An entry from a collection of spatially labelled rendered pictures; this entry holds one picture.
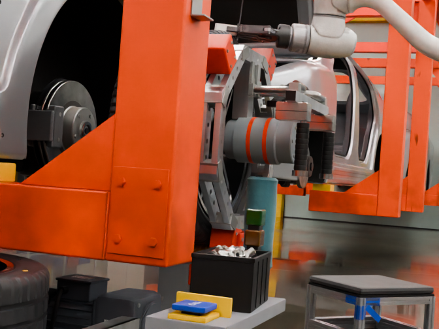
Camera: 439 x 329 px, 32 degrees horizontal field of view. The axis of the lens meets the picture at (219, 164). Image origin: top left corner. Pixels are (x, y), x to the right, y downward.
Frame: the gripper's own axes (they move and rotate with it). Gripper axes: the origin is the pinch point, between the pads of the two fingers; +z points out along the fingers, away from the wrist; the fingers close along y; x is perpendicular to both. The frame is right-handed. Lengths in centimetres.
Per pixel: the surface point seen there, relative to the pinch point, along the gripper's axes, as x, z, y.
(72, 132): -37, 44, 7
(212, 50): -14.5, 5.3, -30.4
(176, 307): -79, 10, -84
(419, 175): 11, -240, 491
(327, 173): -42, -36, 0
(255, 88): -19.8, -9.6, -11.3
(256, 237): -64, -8, -52
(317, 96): -19.3, -29.2, -7.9
